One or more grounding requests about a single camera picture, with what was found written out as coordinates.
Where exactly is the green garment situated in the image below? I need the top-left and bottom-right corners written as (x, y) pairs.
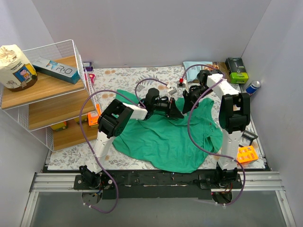
top-left (113, 98), bottom-right (223, 173)

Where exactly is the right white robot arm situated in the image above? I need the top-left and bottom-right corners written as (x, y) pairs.
top-left (182, 70), bottom-right (250, 188)

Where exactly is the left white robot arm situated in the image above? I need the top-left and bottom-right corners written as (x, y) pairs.
top-left (80, 88), bottom-right (184, 189)

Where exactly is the light blue snack bag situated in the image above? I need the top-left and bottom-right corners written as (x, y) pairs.
top-left (183, 61), bottom-right (229, 82)

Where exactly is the green black box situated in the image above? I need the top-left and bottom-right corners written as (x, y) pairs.
top-left (225, 58), bottom-right (249, 84)

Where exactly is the floral table mat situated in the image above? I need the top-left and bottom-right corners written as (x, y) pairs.
top-left (47, 66), bottom-right (266, 171)

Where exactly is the blue energy drink can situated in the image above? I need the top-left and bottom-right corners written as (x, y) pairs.
top-left (245, 80), bottom-right (261, 96)

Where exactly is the orange box under shelf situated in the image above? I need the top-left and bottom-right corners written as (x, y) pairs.
top-left (87, 111), bottom-right (100, 128)

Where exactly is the pink box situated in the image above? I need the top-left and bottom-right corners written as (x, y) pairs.
top-left (89, 73), bottom-right (96, 85)

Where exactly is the orange box right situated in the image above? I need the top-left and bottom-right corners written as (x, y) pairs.
top-left (237, 146), bottom-right (258, 164)

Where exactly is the purple box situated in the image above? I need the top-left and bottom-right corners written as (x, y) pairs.
top-left (83, 62), bottom-right (93, 72)

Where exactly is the yellow box under shelf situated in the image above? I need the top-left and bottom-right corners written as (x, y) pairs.
top-left (50, 121), bottom-right (68, 131)

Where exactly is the wooden shelf unit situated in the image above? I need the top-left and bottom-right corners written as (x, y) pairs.
top-left (1, 55), bottom-right (100, 152)

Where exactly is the white blue toothpaste box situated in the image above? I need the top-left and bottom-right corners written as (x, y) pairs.
top-left (31, 57), bottom-right (80, 84)

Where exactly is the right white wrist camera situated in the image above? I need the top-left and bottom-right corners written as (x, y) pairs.
top-left (177, 78), bottom-right (189, 92)

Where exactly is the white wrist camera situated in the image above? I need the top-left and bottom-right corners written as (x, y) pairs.
top-left (167, 87), bottom-right (177, 99)
top-left (177, 78), bottom-right (189, 92)

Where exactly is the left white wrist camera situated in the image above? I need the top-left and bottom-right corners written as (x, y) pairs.
top-left (167, 87), bottom-right (177, 99)

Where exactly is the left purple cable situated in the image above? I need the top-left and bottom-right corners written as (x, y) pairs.
top-left (79, 78), bottom-right (172, 214)

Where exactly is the black plastic frame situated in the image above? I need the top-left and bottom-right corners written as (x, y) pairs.
top-left (241, 130), bottom-right (258, 147)

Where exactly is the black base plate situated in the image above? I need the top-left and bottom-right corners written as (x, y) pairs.
top-left (73, 170), bottom-right (242, 200)

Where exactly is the white wire basket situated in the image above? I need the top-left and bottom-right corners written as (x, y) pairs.
top-left (0, 39), bottom-right (102, 152)

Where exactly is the aluminium rail frame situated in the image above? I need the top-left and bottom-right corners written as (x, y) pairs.
top-left (21, 171), bottom-right (296, 227)

